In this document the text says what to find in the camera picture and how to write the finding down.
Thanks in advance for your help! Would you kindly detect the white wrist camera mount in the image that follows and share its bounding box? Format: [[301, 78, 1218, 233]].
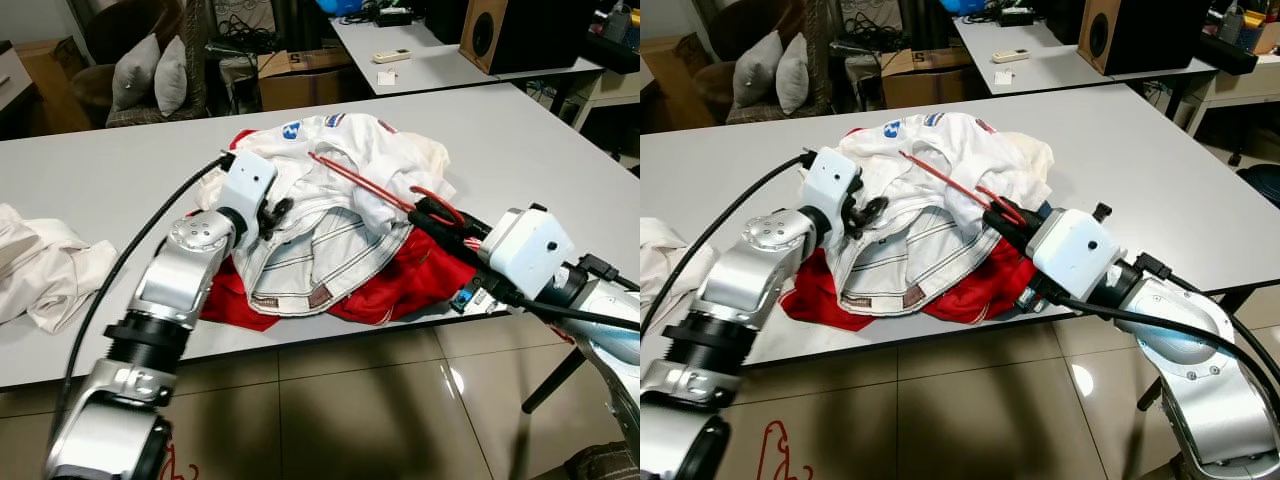
[[215, 150, 279, 229], [800, 148, 863, 226], [478, 205, 576, 299], [1025, 205, 1121, 301]]

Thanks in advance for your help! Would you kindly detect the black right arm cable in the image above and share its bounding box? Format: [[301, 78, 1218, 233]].
[[1040, 252, 1280, 401], [490, 255, 640, 333]]

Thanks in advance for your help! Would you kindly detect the long black speaker bar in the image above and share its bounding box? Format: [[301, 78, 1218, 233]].
[[1195, 35, 1261, 76], [585, 30, 640, 76]]

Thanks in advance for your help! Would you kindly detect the white crumpled cloth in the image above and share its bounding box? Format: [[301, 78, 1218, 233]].
[[640, 215, 706, 331], [0, 203, 119, 334]]

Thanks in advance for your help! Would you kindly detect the white side cabinet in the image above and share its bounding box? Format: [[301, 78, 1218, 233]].
[[0, 45, 36, 113]]

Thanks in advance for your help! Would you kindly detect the tall cardboard box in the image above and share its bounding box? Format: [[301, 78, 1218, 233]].
[[15, 38, 91, 136], [640, 35, 716, 131]]

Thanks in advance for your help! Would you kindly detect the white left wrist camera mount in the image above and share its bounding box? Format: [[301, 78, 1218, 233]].
[[800, 148, 863, 226], [215, 150, 279, 229]]

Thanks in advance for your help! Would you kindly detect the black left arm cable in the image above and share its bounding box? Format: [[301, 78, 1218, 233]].
[[640, 152, 816, 336], [45, 152, 236, 446]]

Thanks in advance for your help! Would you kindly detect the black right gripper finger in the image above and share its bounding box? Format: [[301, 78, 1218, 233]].
[[985, 193, 1023, 233], [406, 195, 451, 233]]

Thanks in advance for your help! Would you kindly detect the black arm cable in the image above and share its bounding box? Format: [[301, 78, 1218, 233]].
[[640, 152, 816, 336], [490, 255, 640, 333], [45, 152, 236, 446], [1040, 252, 1280, 401]]

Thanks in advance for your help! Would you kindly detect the red garment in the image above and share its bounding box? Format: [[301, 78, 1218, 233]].
[[190, 128, 479, 333], [780, 128, 1041, 333]]

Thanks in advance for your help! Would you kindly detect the white shirt with sewn emblems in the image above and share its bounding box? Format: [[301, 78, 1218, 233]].
[[822, 112, 1051, 319], [195, 112, 456, 319]]

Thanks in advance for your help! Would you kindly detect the dark blue round stool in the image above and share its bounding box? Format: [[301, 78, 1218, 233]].
[[1235, 165, 1280, 208]]

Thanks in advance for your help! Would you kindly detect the wooden black speaker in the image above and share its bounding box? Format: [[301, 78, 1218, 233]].
[[1075, 0, 1206, 76], [460, 0, 591, 76]]

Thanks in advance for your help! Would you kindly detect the dark wicker armchair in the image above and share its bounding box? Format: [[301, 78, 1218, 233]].
[[70, 0, 211, 129], [690, 0, 831, 126]]

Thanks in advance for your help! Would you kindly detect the plaid seat metal chair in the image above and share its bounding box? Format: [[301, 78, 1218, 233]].
[[563, 440, 640, 480], [1140, 455, 1201, 480]]

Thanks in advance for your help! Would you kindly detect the grey pillow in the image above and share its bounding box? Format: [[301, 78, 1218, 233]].
[[110, 35, 163, 111], [733, 30, 784, 109], [153, 35, 191, 119], [775, 33, 811, 116]]

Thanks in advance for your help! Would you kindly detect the cream cloth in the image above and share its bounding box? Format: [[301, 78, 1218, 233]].
[[385, 130, 453, 201], [1005, 130, 1056, 196]]

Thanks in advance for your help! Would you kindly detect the white low table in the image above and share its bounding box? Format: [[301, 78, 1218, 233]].
[[1185, 60, 1280, 166], [575, 68, 640, 131]]

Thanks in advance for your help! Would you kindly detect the open cardboard box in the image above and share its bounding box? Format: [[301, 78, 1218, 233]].
[[258, 48, 376, 113], [880, 45, 991, 109]]

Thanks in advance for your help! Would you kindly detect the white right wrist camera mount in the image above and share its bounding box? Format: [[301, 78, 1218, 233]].
[[1025, 205, 1121, 301], [478, 205, 576, 299]]

